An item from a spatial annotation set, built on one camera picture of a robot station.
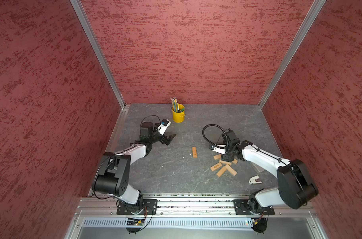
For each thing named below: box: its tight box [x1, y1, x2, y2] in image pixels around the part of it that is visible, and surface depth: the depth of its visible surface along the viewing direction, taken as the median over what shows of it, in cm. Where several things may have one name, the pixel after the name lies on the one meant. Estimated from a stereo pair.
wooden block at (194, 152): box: [191, 146, 198, 159], surface depth 94 cm
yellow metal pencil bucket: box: [171, 103, 186, 123], surface depth 108 cm
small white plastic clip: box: [248, 175, 263, 185], surface depth 83 cm
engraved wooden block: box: [209, 162, 223, 172], surface depth 89 cm
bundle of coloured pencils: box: [170, 96, 181, 113], surface depth 105 cm
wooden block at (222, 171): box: [216, 165, 228, 177], surface depth 87 cm
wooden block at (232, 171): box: [224, 163, 238, 177], surface depth 88 cm
